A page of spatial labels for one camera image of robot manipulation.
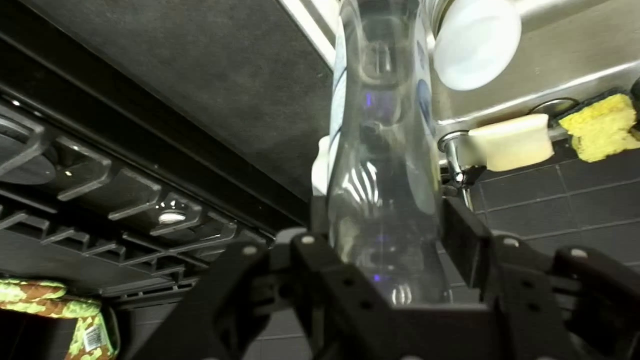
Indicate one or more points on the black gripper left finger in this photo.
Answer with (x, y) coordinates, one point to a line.
(228, 307)

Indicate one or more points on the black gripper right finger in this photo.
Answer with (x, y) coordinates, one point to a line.
(549, 307)

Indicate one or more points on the clear soap dispenser bottle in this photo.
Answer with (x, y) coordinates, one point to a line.
(384, 191)

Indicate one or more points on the green patterned oven mitt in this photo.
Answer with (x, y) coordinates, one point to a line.
(46, 299)

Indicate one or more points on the gas stove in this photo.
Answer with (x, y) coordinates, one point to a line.
(104, 209)

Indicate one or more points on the yellow sponge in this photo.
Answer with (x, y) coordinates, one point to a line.
(603, 129)

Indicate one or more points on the chrome sink faucet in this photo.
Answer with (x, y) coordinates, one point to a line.
(462, 158)

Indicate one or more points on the stainless steel sink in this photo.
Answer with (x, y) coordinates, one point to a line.
(570, 54)

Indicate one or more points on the white cup in sink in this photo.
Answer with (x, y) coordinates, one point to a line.
(476, 43)

